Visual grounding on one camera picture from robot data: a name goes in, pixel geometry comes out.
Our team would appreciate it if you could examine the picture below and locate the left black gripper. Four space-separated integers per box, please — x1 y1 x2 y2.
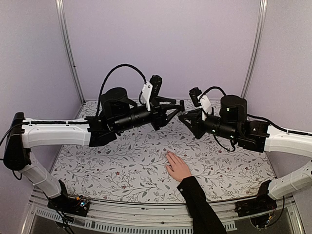
114 96 183 133

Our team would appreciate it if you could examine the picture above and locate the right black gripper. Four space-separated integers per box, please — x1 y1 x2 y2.
179 108 238 142

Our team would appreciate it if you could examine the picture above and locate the black nail polish cap brush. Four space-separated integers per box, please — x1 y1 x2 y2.
179 100 185 112

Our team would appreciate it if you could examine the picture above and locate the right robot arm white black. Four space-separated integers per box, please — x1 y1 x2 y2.
179 95 312 157

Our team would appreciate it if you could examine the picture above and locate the black sleeved forearm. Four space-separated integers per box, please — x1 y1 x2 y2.
177 176 226 234

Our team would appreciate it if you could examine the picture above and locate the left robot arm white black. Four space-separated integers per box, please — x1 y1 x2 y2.
2 84 185 212

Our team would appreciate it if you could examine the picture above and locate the person's bare hand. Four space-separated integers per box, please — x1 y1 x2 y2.
165 151 192 182

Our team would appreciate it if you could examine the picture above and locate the floral patterned table mat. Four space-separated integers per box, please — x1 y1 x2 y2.
47 98 278 204

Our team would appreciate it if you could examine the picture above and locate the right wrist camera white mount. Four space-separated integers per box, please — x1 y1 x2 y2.
189 87 213 120

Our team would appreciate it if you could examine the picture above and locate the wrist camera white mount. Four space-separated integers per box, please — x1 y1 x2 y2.
189 87 213 120
138 75 162 112

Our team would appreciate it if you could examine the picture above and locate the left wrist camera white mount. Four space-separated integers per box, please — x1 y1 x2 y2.
138 75 162 112

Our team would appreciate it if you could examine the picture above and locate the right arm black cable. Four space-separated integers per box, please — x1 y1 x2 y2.
201 85 226 98

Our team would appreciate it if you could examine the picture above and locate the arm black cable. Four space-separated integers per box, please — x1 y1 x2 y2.
201 85 226 98
96 63 148 115

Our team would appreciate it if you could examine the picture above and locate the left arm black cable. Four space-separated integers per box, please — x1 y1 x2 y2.
96 63 148 115

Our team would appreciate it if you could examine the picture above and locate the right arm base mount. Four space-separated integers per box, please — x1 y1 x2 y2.
234 180 277 217

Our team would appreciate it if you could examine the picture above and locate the right aluminium frame post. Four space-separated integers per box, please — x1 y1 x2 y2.
240 0 268 99

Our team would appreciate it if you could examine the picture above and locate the aluminium frame post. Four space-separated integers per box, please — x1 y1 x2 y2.
240 0 268 99
55 0 86 104

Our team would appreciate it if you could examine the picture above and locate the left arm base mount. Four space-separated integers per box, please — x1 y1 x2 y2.
47 180 90 217

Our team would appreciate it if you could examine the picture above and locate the front aluminium slotted rail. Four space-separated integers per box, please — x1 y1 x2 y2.
21 191 305 234

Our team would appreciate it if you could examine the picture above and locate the left aluminium frame post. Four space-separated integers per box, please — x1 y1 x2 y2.
55 0 86 104

